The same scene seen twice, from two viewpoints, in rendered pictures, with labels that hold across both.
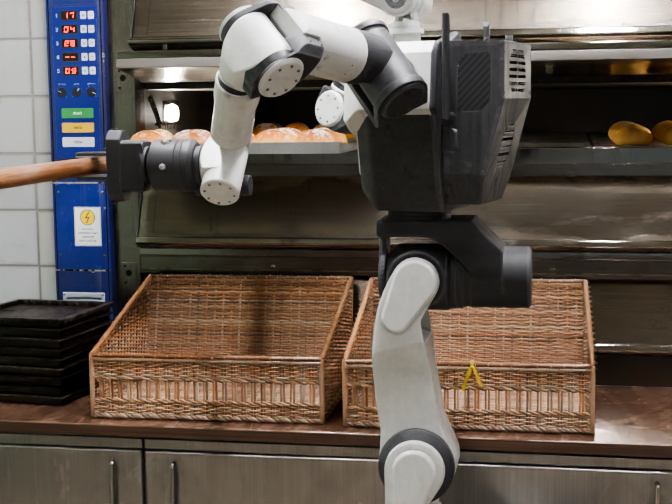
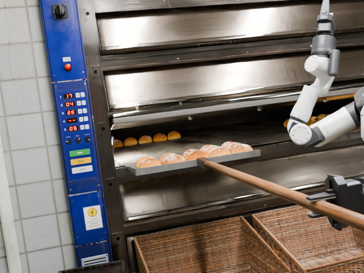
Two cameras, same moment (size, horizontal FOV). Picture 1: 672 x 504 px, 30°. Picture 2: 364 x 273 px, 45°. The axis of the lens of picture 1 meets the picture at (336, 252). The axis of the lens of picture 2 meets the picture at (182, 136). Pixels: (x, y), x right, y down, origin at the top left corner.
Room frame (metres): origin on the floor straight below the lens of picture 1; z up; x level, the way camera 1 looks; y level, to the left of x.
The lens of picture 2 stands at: (1.37, 1.08, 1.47)
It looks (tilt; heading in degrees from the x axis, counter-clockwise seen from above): 5 degrees down; 335
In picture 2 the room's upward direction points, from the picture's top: 7 degrees counter-clockwise
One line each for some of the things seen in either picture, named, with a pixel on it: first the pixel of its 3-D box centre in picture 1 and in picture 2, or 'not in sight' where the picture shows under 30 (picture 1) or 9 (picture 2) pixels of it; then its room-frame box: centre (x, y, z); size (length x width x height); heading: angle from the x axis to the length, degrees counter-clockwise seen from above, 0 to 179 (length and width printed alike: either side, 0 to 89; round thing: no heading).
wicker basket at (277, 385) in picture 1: (229, 342); (208, 270); (3.02, 0.26, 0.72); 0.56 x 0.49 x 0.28; 81
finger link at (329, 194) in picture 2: (94, 152); (320, 195); (2.13, 0.41, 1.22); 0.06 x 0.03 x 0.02; 79
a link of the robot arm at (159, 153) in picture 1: (145, 165); (356, 197); (2.11, 0.32, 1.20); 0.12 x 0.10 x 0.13; 79
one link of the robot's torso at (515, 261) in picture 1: (455, 260); not in sight; (2.32, -0.22, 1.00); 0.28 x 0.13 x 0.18; 80
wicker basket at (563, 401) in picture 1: (472, 348); (329, 242); (2.91, -0.32, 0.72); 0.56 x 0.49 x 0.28; 81
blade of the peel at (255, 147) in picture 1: (244, 145); (188, 157); (3.17, 0.23, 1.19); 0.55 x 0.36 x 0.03; 80
